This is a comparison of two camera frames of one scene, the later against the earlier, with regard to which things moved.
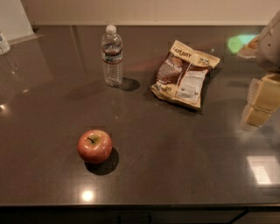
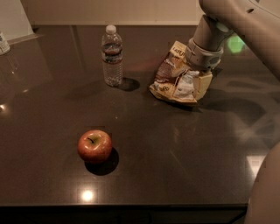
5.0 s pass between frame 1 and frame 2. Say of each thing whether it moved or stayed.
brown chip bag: stayed
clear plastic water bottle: stayed
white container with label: stayed
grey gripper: moved
